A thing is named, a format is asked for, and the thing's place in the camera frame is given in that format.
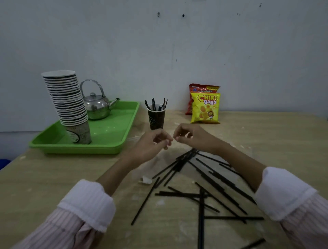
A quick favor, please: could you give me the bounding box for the dark brown paper cup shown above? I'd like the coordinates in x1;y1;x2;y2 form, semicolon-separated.
147;104;166;131

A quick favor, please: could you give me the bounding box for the steel kettle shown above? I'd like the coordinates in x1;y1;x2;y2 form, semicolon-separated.
80;79;121;120

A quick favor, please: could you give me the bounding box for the person's left hand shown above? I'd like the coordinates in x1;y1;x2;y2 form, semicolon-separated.
128;128;174;165

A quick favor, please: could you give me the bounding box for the person's right forearm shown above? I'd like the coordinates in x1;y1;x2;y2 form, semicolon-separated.
218;142;328;249

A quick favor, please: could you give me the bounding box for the stack of paper cups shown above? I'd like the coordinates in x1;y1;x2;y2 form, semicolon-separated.
41;70;92;145

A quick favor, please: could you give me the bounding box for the person's left forearm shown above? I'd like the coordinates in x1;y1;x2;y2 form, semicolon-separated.
10;154;140;249

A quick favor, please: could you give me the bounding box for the pile of black straws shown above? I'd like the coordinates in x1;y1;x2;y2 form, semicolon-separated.
131;148;266;249

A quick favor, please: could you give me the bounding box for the red snack bag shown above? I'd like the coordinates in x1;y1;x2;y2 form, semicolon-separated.
185;83;221;115

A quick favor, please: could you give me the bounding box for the person's right hand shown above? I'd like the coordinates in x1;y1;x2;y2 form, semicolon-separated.
173;122;223;156

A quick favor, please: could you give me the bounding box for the green plastic tray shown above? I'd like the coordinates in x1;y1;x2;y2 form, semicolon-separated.
28;101;141;155

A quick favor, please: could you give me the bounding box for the light wooden table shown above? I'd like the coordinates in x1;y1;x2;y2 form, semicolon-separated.
0;110;328;249

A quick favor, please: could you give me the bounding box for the bunch of black straws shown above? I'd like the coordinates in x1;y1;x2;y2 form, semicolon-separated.
144;97;168;112

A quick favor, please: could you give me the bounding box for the yellow snack bag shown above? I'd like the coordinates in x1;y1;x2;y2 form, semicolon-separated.
190;92;221;124

